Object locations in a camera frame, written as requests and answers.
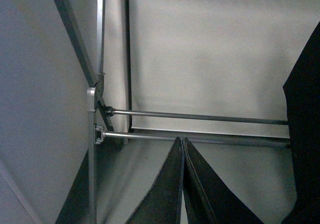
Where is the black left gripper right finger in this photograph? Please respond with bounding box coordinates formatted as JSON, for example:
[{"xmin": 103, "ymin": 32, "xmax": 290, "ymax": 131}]
[{"xmin": 182, "ymin": 138, "xmax": 262, "ymax": 224}]

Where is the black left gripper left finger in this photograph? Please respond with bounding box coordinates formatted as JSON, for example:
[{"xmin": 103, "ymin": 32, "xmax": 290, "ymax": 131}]
[{"xmin": 126, "ymin": 137, "xmax": 185, "ymax": 224}]

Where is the lower metal rack rod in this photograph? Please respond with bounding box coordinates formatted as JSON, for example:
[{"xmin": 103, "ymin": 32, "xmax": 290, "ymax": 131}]
[{"xmin": 102, "ymin": 131, "xmax": 291, "ymax": 149}]

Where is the metal rack rod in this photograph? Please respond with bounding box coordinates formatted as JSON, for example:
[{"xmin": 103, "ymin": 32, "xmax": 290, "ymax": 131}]
[
  {"xmin": 102, "ymin": 131, "xmax": 291, "ymax": 149},
  {"xmin": 104, "ymin": 106, "xmax": 288, "ymax": 125}
]

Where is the upper metal rack rod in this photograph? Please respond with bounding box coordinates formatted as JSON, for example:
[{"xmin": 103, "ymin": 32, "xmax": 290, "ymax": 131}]
[{"xmin": 104, "ymin": 106, "xmax": 288, "ymax": 125}]

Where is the black printed t-shirt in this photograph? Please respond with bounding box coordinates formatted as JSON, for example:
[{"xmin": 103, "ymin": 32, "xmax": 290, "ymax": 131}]
[{"xmin": 282, "ymin": 26, "xmax": 320, "ymax": 224}]

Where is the grey rod bracket clamp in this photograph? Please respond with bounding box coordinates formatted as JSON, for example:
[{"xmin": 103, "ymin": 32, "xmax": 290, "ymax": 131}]
[{"xmin": 94, "ymin": 124, "xmax": 105, "ymax": 145}]

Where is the grey metal rack frame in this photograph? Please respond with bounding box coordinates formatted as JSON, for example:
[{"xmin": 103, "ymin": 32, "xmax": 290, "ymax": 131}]
[{"xmin": 54, "ymin": 0, "xmax": 114, "ymax": 224}]

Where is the grey wall pipe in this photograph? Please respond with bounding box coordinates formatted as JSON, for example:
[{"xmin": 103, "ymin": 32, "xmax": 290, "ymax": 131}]
[{"xmin": 123, "ymin": 0, "xmax": 133, "ymax": 145}]

